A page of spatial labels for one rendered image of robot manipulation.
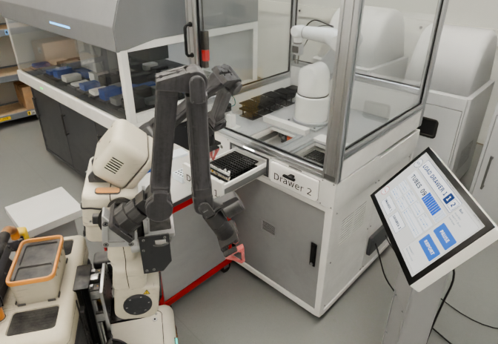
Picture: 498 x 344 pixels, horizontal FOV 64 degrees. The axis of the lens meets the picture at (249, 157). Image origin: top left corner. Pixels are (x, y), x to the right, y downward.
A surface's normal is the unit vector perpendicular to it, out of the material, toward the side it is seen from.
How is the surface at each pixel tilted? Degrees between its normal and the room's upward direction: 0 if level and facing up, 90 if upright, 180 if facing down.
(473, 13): 90
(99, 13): 69
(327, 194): 90
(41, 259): 0
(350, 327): 0
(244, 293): 0
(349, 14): 90
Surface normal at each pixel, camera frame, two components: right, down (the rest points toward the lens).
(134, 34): 0.73, 0.33
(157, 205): 0.24, 0.45
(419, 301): -0.03, 0.47
